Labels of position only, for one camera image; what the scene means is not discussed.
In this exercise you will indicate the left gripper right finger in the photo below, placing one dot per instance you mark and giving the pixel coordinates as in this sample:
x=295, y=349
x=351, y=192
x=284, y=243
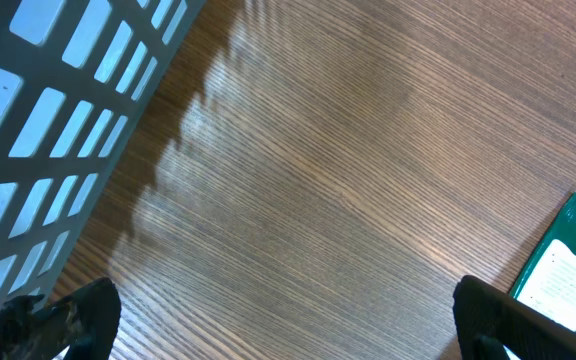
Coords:
x=489, y=323

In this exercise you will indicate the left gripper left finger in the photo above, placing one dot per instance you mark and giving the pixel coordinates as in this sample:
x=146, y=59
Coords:
x=82, y=325

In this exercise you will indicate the green 3M package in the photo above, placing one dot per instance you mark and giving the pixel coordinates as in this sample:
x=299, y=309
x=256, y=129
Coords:
x=547, y=282

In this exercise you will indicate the grey plastic mesh basket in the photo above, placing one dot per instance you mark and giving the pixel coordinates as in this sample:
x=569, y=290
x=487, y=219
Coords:
x=75, y=78

